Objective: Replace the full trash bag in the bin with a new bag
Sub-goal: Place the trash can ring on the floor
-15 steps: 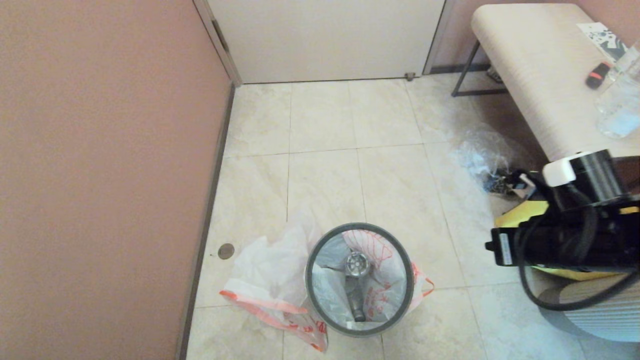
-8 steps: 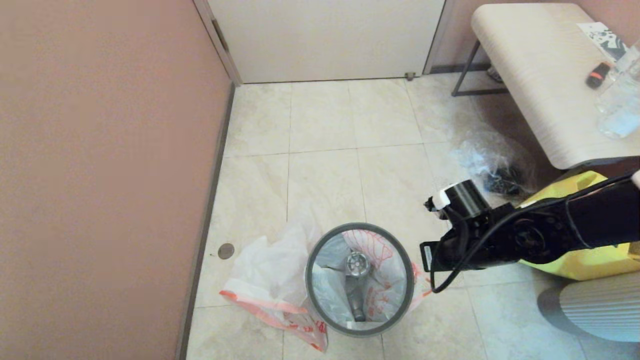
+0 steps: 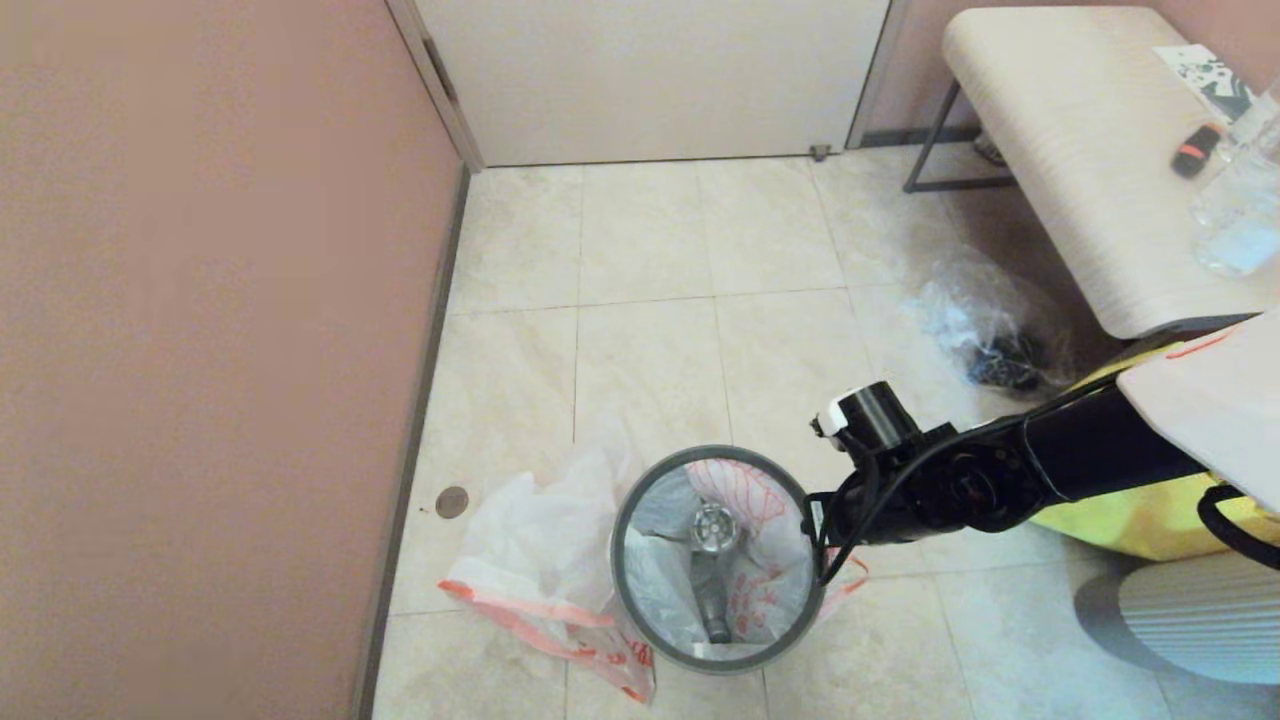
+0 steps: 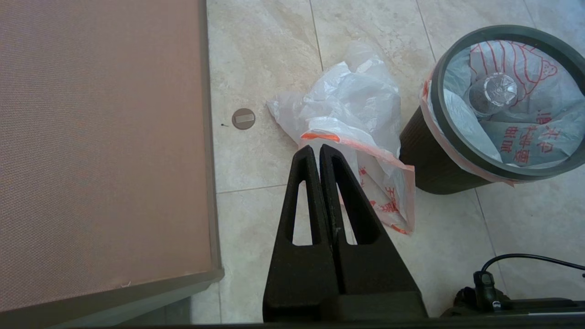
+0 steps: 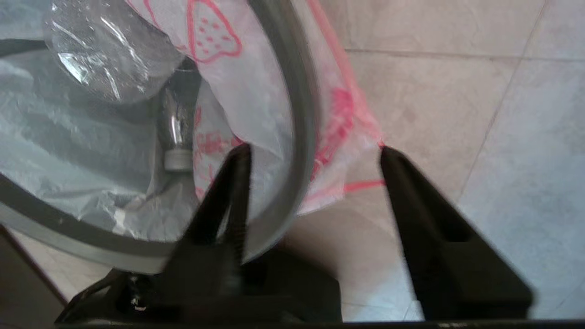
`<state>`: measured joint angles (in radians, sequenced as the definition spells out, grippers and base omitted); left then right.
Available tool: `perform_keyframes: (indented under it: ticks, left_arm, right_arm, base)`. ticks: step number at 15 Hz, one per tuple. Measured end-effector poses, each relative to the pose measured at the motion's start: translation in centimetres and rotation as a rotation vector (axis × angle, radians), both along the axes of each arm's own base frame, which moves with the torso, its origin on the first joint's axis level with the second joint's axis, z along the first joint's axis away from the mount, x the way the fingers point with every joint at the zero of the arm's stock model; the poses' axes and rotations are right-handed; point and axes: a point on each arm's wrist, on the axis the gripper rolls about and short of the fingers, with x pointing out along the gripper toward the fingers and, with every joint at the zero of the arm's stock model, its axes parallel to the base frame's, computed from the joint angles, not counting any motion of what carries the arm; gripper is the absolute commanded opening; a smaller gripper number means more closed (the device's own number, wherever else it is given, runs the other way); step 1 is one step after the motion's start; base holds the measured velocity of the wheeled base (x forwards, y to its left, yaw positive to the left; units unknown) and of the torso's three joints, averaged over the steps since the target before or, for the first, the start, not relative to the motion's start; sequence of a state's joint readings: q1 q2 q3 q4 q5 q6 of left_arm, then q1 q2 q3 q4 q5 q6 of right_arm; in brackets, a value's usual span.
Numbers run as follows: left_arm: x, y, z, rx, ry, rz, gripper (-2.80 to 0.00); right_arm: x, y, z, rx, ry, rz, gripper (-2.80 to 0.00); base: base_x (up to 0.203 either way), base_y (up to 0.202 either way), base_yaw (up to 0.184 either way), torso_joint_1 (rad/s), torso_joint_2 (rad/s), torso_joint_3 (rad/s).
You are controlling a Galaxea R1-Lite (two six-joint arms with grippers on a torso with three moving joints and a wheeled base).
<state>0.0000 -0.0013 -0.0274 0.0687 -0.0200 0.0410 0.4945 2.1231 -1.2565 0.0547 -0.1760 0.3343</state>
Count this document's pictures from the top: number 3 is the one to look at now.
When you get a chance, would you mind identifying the clear bag with dark contents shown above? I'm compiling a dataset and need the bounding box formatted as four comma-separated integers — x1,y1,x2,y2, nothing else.
912,245,1076,393

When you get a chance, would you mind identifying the black ring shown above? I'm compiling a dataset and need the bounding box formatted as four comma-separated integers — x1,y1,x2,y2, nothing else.
610,445,829,674

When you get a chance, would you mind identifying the black and white leaflet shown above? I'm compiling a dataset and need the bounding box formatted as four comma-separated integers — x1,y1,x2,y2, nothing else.
1150,43,1256,124

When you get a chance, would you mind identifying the yellow fabric tote bag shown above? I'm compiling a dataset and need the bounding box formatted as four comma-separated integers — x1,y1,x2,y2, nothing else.
1030,340,1280,561

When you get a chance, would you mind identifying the clear water bottle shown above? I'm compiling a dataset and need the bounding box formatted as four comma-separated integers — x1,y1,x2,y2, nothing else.
1188,80,1280,279

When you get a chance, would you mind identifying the pale gray ribbed cylinder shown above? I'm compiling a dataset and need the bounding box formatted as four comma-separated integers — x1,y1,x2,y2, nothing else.
1075,550,1280,686

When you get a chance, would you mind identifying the white plastic bag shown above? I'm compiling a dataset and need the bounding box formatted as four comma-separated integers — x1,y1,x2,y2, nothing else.
622,458,869,661

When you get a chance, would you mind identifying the beige wood-grain table top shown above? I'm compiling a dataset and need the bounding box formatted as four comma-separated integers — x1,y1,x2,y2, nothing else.
940,6,1280,341

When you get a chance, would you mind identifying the beige door jamb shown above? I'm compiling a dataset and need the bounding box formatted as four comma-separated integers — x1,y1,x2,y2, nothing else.
845,0,911,151
387,0,487,174

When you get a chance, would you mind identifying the crumpled white red-print bag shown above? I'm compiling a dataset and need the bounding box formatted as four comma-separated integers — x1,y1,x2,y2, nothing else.
438,440,657,704

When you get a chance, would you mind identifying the white door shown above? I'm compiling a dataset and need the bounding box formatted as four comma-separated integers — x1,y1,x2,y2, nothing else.
413,0,891,168

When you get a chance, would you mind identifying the clear empty plastic bottle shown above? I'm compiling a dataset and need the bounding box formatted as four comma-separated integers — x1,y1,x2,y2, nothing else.
688,503,746,644

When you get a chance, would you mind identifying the black metal table frame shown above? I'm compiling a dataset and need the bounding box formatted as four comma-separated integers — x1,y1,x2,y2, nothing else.
902,80,1261,361

